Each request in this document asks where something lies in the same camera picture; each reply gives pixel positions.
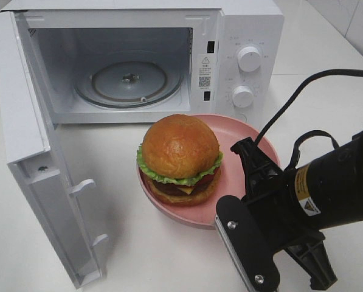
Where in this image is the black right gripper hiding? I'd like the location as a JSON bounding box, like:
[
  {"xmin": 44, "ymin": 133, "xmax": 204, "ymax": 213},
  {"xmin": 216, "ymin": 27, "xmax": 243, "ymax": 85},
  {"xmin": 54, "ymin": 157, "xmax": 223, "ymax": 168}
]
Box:
[{"xmin": 215, "ymin": 167, "xmax": 337, "ymax": 291}]

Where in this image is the pink round plate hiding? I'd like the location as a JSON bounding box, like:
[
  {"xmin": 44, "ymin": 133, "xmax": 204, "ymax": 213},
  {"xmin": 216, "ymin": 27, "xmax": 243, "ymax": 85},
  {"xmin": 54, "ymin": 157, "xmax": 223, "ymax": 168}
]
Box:
[{"xmin": 136, "ymin": 114, "xmax": 282, "ymax": 231}]

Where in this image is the burger with lettuce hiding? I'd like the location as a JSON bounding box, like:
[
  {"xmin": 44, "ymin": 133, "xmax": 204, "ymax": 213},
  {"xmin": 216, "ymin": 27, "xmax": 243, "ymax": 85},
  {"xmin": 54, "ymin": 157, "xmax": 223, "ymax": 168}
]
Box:
[{"xmin": 136, "ymin": 114, "xmax": 223, "ymax": 207}]

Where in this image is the round white door button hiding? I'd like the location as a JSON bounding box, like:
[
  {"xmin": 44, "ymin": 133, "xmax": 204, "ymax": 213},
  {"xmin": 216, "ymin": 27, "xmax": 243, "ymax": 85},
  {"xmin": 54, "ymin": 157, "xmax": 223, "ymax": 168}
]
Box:
[{"xmin": 237, "ymin": 114, "xmax": 247, "ymax": 122}]

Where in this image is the white microwave door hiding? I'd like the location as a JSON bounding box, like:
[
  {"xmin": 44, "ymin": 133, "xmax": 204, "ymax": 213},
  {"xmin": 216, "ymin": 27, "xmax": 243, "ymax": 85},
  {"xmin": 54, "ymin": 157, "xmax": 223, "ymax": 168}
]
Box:
[{"xmin": 0, "ymin": 12, "xmax": 109, "ymax": 288}]

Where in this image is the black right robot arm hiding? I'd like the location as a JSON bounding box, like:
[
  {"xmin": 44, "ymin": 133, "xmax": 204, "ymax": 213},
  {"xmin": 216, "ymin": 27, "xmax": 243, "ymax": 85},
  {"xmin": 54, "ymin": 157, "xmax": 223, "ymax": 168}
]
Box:
[{"xmin": 215, "ymin": 130, "xmax": 363, "ymax": 291}]

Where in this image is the white lower timer knob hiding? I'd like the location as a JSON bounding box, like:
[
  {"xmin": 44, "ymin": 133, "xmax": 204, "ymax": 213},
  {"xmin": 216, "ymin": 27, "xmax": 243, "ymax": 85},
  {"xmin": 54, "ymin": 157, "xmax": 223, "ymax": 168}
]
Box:
[{"xmin": 232, "ymin": 85, "xmax": 254, "ymax": 108}]

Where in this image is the white upper power knob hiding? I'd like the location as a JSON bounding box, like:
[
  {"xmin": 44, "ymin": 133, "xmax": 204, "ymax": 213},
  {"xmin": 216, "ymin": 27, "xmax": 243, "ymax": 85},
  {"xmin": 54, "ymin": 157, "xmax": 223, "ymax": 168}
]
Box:
[{"xmin": 237, "ymin": 44, "xmax": 262, "ymax": 72}]

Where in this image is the white microwave oven body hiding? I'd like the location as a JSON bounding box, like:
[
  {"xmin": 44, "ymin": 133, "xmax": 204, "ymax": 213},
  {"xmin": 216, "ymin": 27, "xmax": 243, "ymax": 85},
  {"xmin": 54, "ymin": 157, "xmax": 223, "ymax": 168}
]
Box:
[{"xmin": 0, "ymin": 1, "xmax": 284, "ymax": 128}]

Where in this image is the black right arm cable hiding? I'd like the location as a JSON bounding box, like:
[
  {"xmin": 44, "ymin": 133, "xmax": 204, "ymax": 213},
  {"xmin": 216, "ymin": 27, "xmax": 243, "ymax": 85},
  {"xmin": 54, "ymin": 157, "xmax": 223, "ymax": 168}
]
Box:
[{"xmin": 252, "ymin": 68, "xmax": 363, "ymax": 147}]

